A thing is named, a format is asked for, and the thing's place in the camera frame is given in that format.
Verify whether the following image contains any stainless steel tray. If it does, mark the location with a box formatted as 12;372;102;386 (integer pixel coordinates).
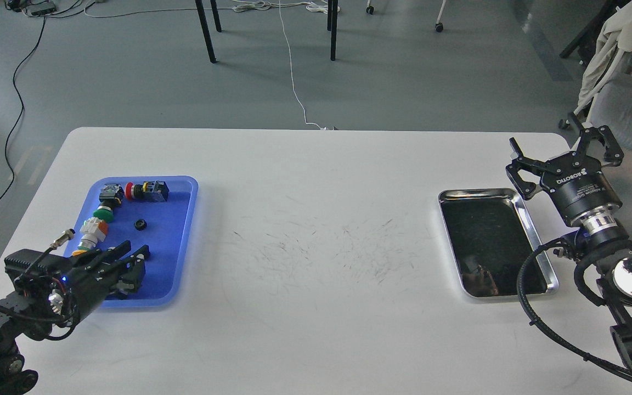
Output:
437;188;541;302

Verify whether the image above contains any black table leg right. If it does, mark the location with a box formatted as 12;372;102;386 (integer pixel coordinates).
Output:
326;0;339;61

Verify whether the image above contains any white floor cable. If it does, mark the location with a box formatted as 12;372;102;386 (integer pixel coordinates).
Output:
83;0;341;131

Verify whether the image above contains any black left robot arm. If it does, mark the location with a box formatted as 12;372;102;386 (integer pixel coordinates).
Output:
0;229;150;394

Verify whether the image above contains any black floor cable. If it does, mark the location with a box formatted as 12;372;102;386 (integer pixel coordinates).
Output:
0;0;97;247

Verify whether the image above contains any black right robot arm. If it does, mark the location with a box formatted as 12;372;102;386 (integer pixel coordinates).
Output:
506;126;632;382

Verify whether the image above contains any green push button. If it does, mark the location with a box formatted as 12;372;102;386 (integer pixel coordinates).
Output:
92;183;125;223

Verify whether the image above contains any red emergency push button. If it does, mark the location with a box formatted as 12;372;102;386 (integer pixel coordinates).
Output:
123;180;169;202

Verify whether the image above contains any black table leg left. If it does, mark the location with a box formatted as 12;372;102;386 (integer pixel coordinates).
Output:
195;0;222;64

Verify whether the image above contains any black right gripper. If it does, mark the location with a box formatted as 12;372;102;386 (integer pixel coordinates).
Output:
506;112;625;228

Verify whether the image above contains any small black gear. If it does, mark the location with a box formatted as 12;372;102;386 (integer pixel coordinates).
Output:
133;218;148;231

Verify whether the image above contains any black power strip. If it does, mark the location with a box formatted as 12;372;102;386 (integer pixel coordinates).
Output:
22;1;57;17

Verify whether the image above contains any black table leg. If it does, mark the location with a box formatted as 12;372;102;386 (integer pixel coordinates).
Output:
195;0;222;64
326;0;339;61

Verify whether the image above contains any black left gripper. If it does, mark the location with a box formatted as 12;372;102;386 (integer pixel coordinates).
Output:
61;240;150;324

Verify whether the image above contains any white cloth on chair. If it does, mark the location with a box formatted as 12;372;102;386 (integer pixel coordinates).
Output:
574;1;632;114

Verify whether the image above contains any blue plastic tray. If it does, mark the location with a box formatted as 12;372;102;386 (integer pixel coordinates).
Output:
63;176;200;309

